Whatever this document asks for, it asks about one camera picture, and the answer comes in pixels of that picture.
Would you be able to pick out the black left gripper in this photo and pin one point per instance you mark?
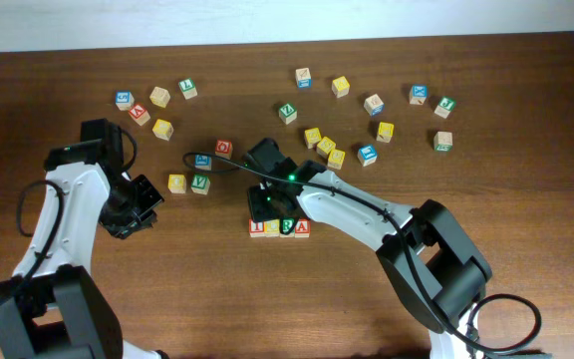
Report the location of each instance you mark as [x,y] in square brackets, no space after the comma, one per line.
[123,228]

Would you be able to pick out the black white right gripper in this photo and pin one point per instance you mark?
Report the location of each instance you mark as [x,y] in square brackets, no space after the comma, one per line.
[257,211]

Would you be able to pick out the green r block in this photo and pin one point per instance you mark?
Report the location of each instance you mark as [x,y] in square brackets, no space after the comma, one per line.
[287,227]
[442,142]

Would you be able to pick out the yellow C wooden block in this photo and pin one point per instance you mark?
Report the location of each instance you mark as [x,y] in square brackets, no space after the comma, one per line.
[271,228]

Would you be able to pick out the red I wooden block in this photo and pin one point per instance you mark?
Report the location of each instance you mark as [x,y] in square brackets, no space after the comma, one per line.
[256,229]

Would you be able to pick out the red A wooden block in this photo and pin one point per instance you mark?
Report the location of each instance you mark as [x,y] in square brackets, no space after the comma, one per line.
[303,228]

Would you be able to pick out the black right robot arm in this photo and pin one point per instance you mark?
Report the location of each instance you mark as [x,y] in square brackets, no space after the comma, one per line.
[436,270]

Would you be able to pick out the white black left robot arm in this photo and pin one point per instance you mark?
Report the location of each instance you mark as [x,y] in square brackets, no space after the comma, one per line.
[51,306]

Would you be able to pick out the yellow block beside V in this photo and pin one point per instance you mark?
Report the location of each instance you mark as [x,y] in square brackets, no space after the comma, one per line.
[177,184]

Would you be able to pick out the green V wooden block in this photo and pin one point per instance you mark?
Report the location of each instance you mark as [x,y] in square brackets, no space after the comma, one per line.
[200,184]

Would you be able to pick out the red O wooden block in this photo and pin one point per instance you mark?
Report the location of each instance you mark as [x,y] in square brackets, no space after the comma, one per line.
[224,149]

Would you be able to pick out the yellow block cluster middle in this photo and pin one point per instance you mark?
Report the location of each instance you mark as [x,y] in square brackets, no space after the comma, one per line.
[324,147]

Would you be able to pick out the yellow block cluster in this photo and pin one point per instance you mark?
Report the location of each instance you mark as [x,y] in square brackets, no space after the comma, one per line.
[312,137]
[324,147]
[336,159]

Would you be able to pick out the yellow block cluster front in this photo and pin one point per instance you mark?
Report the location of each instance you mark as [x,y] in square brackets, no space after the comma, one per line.
[336,159]

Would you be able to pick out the yellow block cluster back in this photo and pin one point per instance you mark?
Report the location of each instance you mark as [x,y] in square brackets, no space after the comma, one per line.
[312,137]

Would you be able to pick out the blue P wooden block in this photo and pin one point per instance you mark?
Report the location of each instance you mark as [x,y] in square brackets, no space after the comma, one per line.
[203,163]

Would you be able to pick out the yellow block left group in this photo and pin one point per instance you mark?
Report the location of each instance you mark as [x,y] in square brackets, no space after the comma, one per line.
[162,129]

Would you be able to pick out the green Z wooden block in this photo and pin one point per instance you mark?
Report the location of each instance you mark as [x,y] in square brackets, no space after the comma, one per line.
[287,113]

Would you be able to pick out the red A block left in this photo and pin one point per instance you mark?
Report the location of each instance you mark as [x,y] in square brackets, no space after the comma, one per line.
[139,114]

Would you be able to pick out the blue I leaf block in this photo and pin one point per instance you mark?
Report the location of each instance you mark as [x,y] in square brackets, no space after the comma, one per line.
[367,155]

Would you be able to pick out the blue S wooden block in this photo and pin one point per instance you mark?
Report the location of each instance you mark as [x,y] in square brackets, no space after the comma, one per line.
[124,100]

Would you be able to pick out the plain yellow-sided block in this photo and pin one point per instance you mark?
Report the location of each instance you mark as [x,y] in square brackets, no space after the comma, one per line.
[160,97]

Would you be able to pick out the blue-sided wooden block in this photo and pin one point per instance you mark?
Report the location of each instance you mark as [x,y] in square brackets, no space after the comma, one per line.
[303,78]

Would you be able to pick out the yellow block with pencil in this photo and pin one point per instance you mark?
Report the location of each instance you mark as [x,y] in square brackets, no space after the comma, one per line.
[385,132]

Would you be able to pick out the yellow top block far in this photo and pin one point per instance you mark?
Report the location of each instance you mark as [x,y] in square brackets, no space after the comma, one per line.
[340,87]

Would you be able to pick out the green L wooden block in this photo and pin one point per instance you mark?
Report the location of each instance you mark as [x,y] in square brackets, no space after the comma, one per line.
[188,88]

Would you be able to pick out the blue D wooden block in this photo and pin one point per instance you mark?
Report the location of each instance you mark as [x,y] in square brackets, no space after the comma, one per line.
[374,105]

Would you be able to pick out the blue X wooden block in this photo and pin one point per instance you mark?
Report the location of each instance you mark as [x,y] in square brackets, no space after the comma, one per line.
[418,94]

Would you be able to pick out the green J wooden block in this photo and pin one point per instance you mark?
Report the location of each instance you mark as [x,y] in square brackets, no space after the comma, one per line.
[444,107]

